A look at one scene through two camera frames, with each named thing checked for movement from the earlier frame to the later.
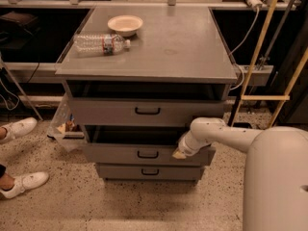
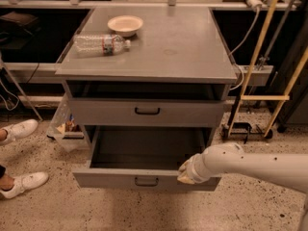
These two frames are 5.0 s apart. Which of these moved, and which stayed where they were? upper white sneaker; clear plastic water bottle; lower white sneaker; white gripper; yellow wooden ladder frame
Moved: white gripper
Stayed: lower white sneaker; yellow wooden ladder frame; upper white sneaker; clear plastic water bottle
